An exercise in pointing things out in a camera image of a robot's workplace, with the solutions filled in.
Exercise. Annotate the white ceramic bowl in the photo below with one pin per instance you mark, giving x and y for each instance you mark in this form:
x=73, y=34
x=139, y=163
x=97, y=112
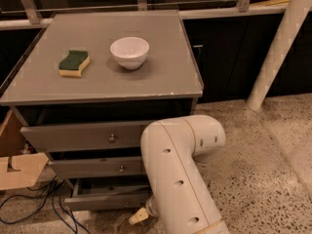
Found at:
x=130, y=52

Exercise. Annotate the brown cardboard box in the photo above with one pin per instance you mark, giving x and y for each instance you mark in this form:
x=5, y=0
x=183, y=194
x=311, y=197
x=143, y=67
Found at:
x=17, y=170

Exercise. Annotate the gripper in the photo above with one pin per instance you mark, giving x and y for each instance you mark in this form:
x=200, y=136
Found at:
x=151, y=206

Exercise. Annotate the grey bottom drawer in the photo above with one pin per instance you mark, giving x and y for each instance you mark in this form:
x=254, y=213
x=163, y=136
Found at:
x=109, y=193

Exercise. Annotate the grey wooden drawer cabinet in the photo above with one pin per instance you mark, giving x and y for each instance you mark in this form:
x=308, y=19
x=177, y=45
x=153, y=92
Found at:
x=166, y=85

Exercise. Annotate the grey top drawer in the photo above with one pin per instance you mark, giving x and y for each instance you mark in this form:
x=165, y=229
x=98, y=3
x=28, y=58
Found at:
x=93, y=136

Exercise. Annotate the metal railing frame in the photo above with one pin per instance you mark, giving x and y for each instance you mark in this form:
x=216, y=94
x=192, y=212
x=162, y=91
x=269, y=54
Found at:
x=28, y=14

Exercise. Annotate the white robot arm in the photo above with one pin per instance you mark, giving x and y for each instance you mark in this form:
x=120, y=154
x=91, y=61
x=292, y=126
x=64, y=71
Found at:
x=180, y=196

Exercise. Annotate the grey middle drawer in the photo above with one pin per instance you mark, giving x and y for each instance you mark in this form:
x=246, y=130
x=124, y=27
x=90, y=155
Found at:
x=83, y=168

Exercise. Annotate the grey drawer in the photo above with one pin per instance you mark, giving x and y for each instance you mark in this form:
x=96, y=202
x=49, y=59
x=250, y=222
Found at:
x=109, y=193
x=93, y=136
x=83, y=168

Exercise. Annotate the green yellow sponge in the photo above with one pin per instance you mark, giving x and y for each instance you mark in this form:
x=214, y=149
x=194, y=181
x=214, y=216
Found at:
x=74, y=64

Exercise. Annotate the white diagonal pole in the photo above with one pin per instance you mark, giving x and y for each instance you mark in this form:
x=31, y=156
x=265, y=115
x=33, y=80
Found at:
x=292, y=20

